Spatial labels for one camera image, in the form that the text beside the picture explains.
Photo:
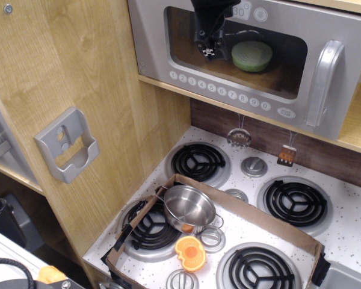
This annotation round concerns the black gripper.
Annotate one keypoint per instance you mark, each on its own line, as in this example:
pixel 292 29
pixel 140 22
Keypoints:
pixel 210 17

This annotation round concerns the grey toy microwave door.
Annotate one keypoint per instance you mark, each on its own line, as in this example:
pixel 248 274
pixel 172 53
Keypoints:
pixel 292 63

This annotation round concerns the green toy cabbage half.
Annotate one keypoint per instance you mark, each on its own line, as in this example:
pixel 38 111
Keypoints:
pixel 252 56

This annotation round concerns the hanging metal strainer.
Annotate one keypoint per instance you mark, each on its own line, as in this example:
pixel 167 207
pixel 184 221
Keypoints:
pixel 239 137

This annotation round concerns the back left stove burner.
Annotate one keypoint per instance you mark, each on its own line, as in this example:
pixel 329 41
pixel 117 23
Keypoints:
pixel 200 161

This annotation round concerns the stove burner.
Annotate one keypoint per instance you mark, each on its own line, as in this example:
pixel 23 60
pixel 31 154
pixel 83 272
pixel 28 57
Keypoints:
pixel 297 201
pixel 256 265
pixel 200 161
pixel 153 239

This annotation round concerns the grey back stove knob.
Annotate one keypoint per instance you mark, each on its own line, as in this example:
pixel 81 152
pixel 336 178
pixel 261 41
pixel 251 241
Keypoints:
pixel 254 167

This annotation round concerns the grey stove knob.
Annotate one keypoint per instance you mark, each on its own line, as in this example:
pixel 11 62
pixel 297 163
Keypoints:
pixel 212 238
pixel 254 167
pixel 237 194
pixel 180 279

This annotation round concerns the hanging brown toy spatula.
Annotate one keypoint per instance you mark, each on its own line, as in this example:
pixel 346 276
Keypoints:
pixel 288 152

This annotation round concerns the grey middle stove knob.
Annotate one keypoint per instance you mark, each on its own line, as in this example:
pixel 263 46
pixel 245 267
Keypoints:
pixel 237 194

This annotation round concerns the stainless steel pot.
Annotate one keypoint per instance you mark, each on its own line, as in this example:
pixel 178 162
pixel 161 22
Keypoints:
pixel 186 208

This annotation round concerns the back right stove burner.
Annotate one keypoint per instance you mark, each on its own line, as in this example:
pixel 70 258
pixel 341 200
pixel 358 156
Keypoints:
pixel 297 201

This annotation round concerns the grey centre stove knob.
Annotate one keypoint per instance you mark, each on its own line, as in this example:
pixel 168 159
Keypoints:
pixel 212 238

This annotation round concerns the front left stove burner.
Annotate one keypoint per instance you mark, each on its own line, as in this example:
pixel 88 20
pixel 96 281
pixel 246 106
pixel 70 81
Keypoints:
pixel 153 239

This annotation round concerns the orange toy fruit half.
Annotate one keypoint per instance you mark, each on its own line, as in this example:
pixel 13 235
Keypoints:
pixel 191 253

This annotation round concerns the front right stove burner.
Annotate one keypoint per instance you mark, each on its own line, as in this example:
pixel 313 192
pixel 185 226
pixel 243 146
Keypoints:
pixel 256 265

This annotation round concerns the grey front stove knob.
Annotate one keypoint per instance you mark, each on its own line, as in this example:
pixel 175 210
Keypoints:
pixel 180 279

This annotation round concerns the grey wall phone holder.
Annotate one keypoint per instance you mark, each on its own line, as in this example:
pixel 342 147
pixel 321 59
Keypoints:
pixel 61 134

